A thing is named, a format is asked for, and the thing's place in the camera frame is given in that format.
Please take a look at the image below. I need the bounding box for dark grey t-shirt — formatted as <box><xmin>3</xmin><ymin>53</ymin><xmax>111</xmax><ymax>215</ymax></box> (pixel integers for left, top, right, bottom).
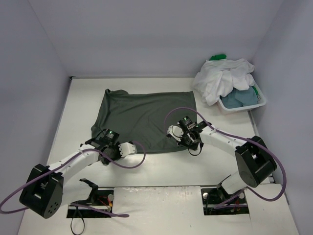
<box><xmin>91</xmin><ymin>89</ymin><xmax>197</xmax><ymax>154</ymax></box>

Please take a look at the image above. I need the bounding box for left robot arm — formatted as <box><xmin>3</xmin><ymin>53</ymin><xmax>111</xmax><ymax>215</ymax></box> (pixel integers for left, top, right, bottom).
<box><xmin>19</xmin><ymin>129</ymin><xmax>120</xmax><ymax>219</ymax></box>

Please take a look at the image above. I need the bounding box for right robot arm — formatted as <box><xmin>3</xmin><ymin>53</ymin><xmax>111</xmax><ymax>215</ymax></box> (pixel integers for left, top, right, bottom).
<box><xmin>167</xmin><ymin>116</ymin><xmax>277</xmax><ymax>202</ymax></box>

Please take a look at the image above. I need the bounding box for light blue t-shirt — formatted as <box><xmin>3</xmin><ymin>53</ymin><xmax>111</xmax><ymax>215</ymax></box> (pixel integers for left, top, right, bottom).
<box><xmin>220</xmin><ymin>87</ymin><xmax>258</xmax><ymax>109</ymax></box>

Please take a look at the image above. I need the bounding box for white t-shirt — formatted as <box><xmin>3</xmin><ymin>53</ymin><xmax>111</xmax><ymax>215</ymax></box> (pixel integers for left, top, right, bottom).
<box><xmin>192</xmin><ymin>59</ymin><xmax>255</xmax><ymax>106</ymax></box>

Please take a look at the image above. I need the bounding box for white plastic laundry basket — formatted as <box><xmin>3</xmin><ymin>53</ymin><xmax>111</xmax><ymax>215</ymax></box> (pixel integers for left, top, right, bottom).
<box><xmin>217</xmin><ymin>83</ymin><xmax>267</xmax><ymax>115</ymax></box>

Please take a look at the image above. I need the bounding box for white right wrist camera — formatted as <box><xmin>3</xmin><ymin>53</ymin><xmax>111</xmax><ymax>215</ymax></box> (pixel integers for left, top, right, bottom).
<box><xmin>166</xmin><ymin>125</ymin><xmax>184</xmax><ymax>142</ymax></box>

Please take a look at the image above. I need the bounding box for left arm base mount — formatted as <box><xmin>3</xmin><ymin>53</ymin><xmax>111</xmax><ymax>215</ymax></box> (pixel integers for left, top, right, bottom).
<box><xmin>66</xmin><ymin>178</ymin><xmax>114</xmax><ymax>218</ymax></box>

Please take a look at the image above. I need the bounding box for black loop cable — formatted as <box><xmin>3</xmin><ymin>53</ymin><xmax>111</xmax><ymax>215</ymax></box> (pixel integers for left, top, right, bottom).
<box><xmin>70</xmin><ymin>205</ymin><xmax>86</xmax><ymax>235</ymax></box>

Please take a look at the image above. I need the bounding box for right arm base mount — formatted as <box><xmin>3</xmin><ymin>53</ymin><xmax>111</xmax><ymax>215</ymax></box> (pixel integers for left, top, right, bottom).
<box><xmin>201</xmin><ymin>187</ymin><xmax>249</xmax><ymax>216</ymax></box>

